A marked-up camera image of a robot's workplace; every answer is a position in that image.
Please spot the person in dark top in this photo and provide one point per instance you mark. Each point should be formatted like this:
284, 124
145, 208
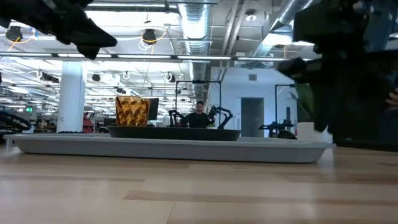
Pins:
199, 119

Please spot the white planter pot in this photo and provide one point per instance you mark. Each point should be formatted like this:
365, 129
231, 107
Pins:
306, 130

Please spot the grey door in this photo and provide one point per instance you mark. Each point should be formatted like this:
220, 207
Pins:
252, 116

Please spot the white round pillar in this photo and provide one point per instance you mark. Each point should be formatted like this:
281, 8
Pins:
72, 96

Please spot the green leafy plant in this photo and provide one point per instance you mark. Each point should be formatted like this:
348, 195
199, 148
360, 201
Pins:
306, 99

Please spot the black metal frame stand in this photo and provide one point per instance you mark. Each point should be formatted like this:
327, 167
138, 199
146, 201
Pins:
275, 102
199, 81

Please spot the black ceiling lamp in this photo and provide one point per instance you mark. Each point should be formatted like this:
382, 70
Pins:
149, 35

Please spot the dark grey plate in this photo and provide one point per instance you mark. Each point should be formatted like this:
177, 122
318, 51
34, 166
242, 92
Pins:
174, 133

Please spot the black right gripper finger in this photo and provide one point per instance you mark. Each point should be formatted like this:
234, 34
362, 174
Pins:
351, 109
298, 70

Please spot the grey plastic tray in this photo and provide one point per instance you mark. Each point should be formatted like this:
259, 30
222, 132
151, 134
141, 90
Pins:
174, 151

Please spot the black computer monitor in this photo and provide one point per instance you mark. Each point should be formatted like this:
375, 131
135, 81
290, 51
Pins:
154, 109

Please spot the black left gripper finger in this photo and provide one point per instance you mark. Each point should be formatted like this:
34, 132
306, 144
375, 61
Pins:
89, 52
90, 35

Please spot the silver ventilation duct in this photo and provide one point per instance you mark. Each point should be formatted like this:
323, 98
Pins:
194, 25

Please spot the black round object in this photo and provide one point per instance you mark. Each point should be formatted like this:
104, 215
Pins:
286, 134

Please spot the green exit sign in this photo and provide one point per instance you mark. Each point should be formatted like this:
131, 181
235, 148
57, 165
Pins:
29, 109

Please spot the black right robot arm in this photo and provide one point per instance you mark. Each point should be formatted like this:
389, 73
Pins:
381, 25

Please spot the amber faceted plastic cup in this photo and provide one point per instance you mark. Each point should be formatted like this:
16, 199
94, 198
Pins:
132, 111

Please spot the black background robot arm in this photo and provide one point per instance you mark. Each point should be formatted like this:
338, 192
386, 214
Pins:
275, 126
174, 117
224, 113

